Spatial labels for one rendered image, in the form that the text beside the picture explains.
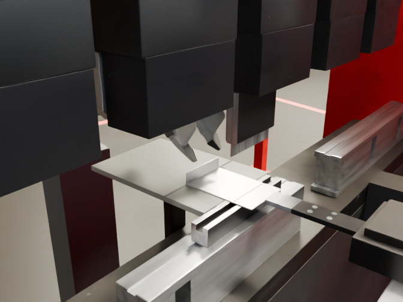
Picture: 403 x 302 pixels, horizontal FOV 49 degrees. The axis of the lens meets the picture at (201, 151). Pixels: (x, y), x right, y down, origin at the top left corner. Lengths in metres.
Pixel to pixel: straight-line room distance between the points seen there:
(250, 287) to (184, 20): 0.43
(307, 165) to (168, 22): 0.76
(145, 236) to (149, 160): 1.62
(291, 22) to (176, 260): 0.36
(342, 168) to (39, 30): 0.75
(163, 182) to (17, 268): 1.68
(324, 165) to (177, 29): 0.62
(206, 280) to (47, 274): 1.69
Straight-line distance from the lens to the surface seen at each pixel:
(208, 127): 0.76
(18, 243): 2.54
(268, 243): 0.76
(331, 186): 1.00
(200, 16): 0.47
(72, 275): 1.66
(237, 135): 0.62
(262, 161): 2.74
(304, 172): 1.09
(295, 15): 0.64
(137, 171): 0.78
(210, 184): 0.73
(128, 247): 2.35
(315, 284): 0.95
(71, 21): 0.36
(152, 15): 0.42
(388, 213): 0.63
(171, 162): 0.82
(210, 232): 0.62
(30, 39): 0.34
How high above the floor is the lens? 1.33
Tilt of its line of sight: 23 degrees down
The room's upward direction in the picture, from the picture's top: straight up
